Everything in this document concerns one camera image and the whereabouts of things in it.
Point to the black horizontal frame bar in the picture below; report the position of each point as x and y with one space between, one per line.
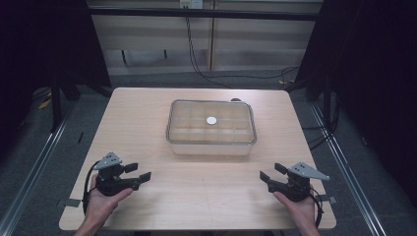
203 13

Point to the white plastic storage box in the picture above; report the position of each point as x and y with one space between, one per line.
211 149

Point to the person's right hand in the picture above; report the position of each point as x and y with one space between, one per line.
303 211

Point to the small dark round object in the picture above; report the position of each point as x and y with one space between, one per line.
235 99

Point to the white wall socket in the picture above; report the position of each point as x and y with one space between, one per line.
191 3

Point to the person's left hand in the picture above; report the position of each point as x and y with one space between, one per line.
100 206

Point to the clear plastic box lid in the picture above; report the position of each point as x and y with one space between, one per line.
196 114

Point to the yellow floor tape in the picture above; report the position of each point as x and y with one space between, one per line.
45 104

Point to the grey tape strip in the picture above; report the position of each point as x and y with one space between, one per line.
327 199
72 203

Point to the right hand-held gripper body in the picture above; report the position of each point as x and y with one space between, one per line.
296 188

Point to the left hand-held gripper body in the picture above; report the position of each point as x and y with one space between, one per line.
109 185

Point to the metal floor rail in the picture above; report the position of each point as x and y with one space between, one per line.
347 177
32 177

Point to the black metal stand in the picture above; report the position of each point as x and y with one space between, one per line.
55 105

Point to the black curtain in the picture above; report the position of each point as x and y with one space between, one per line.
370 65
42 42

